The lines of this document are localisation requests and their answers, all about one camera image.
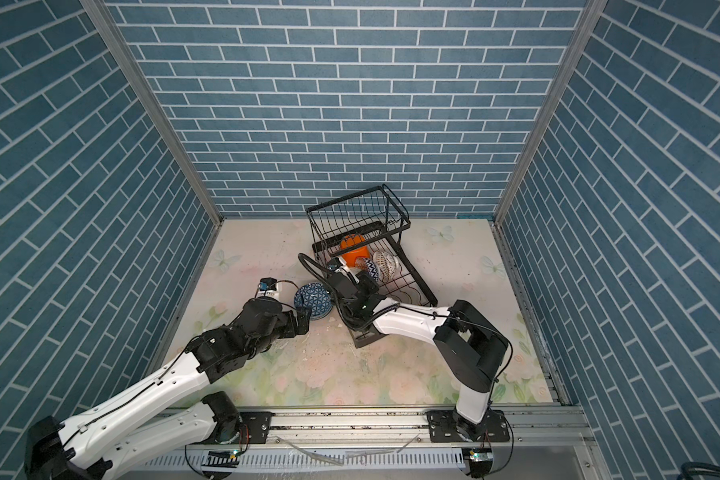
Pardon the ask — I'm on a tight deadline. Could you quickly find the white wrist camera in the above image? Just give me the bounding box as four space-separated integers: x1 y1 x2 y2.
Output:
333 257 359 285
254 277 282 300

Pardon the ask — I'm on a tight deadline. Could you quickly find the aluminium right corner post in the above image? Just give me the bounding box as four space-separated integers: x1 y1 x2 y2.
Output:
494 0 607 225

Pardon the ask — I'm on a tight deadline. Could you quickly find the black wire dish rack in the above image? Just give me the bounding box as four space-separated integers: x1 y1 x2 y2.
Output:
304 182 439 349

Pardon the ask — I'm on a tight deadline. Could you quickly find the orange plastic bowl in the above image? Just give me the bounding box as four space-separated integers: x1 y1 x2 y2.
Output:
339 234 371 267

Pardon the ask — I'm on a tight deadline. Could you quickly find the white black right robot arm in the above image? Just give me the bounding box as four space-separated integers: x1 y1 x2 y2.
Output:
324 271 513 441

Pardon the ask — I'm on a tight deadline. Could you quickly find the aluminium corner post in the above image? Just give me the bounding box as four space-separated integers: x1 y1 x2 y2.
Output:
494 0 607 225
79 0 224 227

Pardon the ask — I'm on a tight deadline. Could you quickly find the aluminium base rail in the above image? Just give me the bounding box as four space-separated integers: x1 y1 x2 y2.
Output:
119 404 595 475

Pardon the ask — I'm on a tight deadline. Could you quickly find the aluminium left corner post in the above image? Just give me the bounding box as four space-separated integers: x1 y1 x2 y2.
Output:
79 0 224 227

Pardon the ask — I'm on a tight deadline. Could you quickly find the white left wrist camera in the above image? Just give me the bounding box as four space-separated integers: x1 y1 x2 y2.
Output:
254 277 282 300

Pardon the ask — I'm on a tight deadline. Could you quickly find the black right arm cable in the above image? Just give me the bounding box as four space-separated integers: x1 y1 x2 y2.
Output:
297 252 385 332

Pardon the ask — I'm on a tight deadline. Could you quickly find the blue white patterned bowl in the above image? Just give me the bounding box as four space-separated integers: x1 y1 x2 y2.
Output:
294 282 334 321

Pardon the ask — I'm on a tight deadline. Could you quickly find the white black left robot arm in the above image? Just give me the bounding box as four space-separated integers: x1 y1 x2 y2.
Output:
24 296 311 479

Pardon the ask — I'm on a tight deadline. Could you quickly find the orange patterned cream bowl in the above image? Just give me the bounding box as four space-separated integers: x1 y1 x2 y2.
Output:
355 256 381 284

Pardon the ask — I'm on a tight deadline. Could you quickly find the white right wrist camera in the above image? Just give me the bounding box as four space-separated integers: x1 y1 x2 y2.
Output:
333 257 359 285

